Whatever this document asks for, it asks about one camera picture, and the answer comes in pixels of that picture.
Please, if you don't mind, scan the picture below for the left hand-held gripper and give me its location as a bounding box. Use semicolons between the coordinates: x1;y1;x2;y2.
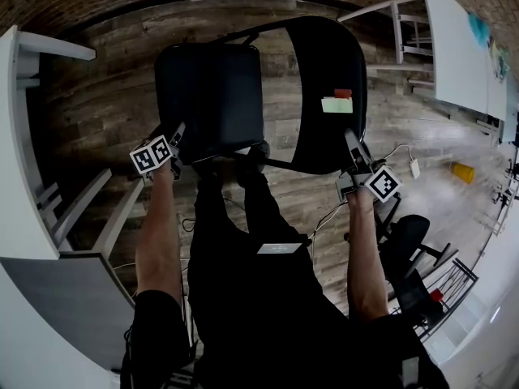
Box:
129;122;187;182

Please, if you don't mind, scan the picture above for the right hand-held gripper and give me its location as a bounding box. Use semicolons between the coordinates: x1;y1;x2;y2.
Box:
335;127;404;204

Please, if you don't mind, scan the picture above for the black folding chair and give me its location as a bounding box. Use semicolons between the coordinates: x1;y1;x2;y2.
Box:
153;15;369;176

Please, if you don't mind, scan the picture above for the person's right forearm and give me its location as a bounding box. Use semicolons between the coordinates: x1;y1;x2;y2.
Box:
346;190;390;322

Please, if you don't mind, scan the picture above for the person's left forearm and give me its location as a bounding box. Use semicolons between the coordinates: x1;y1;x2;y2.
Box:
135;166;182;303

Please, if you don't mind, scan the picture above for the black office chair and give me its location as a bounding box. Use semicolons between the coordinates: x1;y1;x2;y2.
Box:
372;200;459;327

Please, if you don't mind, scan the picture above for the pale sticker with red tab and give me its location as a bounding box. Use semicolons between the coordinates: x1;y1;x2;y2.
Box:
320;88;354;115

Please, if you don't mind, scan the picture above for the yellow cup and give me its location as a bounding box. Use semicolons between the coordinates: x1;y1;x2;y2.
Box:
452;161;476;185

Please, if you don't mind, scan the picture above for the black chest display device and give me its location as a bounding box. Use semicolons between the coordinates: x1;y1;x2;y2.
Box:
256;242;304;255

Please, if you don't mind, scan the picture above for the large white table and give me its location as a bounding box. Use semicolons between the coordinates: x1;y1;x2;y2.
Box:
337;0;490;115

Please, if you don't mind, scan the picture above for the narrow white table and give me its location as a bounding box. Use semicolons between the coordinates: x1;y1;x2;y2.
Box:
484;42;508;123

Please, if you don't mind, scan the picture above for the pale blue table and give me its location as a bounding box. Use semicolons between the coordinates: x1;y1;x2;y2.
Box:
502;91;519;145

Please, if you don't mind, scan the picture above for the white desk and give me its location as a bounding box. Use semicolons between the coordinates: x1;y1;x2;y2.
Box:
0;25;145;261

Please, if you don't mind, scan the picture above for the black metal railing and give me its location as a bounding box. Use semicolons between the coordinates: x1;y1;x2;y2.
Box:
413;257;479;342

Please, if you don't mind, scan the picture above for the heap of small items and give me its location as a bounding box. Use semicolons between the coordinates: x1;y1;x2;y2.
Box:
492;45;511;83

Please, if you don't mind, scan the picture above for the turquoise cloth on table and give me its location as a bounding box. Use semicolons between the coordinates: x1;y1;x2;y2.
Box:
468;12;491;48

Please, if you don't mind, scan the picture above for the person's black clothing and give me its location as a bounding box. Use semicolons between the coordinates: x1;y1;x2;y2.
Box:
121;139;451;389

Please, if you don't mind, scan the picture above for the grey desk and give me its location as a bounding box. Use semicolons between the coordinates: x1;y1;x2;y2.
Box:
0;251;137;374

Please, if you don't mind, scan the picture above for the grey buckled shoulder strap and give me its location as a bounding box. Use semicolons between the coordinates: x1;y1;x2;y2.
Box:
401;357;421;389

